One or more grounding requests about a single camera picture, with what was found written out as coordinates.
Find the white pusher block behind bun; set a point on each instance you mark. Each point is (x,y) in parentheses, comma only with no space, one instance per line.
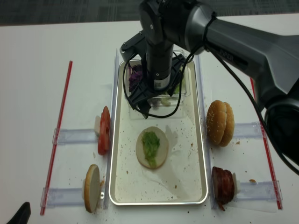
(83,189)

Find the left red strip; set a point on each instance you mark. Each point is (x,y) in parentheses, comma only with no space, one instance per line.
(53,153)

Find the sesame burger bun tops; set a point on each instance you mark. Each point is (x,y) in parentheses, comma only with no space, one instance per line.
(220,123)

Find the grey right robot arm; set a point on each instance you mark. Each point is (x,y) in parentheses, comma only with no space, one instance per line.
(272,61)

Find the bun half standing left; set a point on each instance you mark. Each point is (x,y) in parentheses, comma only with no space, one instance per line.
(92,188)

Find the green lettuce pile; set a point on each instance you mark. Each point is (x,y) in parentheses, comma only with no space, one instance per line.
(167,100)

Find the clear slider rail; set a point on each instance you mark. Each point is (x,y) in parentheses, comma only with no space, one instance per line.
(247,130)
(74,136)
(59,197)
(259,191)

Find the clear long rail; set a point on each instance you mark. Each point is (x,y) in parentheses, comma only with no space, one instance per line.
(206,143)
(112,115)

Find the red strip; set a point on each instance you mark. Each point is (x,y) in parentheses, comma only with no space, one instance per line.
(271,168)
(53,153)

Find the upper left clear slider rail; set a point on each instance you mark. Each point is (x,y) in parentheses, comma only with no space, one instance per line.
(74,136)

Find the bottom bun slice on tray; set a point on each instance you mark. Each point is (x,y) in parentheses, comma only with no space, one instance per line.
(162,151)

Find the shredded purple cabbage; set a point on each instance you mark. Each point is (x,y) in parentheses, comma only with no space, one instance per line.
(135,76)

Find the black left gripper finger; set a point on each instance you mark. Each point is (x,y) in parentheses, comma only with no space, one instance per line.
(21,216)

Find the lower left clear slider rail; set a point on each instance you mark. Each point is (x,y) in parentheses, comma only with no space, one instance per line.
(59,197)

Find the lower right clear slider rail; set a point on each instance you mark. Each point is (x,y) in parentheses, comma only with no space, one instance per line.
(259,191)

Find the silver metal tray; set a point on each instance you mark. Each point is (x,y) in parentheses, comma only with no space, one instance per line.
(182,178)

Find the white pusher block behind tomato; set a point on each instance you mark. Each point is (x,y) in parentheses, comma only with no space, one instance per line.
(97,125)

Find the left clear long rail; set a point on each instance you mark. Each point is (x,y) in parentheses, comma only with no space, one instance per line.
(112,115)

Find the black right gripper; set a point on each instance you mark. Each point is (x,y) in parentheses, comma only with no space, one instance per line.
(157,64)

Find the clear plastic salad container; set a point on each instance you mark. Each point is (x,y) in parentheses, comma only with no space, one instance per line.
(182,102)

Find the white pusher block behind patties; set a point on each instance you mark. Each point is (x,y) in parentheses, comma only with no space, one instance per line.
(236,184)

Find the lettuce leaf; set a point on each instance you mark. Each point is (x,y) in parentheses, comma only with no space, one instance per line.
(151,144)

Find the brown meat patties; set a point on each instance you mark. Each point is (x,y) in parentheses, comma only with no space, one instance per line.
(224,187)

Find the red tomato slices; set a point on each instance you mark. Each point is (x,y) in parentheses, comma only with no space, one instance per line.
(104,138)

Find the right red strip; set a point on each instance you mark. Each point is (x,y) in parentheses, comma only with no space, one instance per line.
(271,168)

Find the right clear long rail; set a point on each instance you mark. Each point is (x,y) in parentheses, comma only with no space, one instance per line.
(206,143)

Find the upper right clear slider rail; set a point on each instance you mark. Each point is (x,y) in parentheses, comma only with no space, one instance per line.
(247,130)

